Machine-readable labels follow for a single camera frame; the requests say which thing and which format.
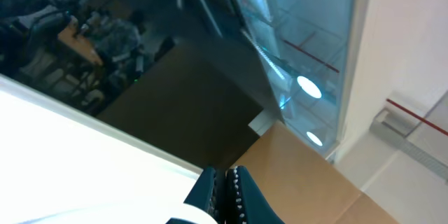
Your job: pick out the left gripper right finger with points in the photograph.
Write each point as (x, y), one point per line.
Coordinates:
(244, 202)

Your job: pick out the distant wooden desk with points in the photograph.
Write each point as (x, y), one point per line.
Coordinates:
(79, 44)

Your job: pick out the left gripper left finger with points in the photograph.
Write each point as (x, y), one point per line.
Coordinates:
(207, 193)

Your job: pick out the brown cardboard box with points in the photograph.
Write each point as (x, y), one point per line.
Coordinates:
(301, 186)

